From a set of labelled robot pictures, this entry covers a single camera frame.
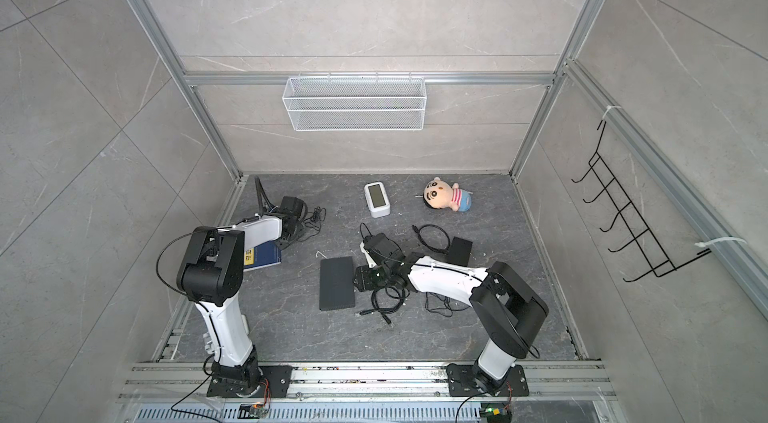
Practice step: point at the white wire mesh basket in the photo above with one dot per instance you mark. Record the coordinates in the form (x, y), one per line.
(346, 104)

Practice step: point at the black adapter with thin cord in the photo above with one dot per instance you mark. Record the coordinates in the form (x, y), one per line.
(313, 224)

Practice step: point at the blue booklet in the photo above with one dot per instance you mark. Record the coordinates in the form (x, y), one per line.
(262, 256)

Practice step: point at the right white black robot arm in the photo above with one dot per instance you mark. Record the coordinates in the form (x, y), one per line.
(510, 311)

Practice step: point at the black perforated box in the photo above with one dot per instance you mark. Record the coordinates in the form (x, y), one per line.
(337, 289)

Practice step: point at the aluminium mounting rail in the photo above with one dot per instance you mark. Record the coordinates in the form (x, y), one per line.
(384, 381)

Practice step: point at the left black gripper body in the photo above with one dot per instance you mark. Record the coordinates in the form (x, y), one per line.
(300, 227)

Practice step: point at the white digital clock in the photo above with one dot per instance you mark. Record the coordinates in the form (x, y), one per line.
(377, 200)

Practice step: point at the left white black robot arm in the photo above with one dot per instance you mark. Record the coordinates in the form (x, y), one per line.
(211, 273)

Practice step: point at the cartoon boy plush doll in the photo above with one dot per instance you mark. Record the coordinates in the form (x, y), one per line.
(438, 195)

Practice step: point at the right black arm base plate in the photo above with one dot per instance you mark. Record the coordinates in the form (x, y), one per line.
(470, 380)

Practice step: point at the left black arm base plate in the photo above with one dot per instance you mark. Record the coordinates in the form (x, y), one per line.
(250, 382)

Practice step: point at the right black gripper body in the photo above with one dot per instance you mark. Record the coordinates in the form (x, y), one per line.
(375, 277)

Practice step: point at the black wire hook rack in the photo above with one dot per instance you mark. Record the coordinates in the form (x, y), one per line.
(626, 213)

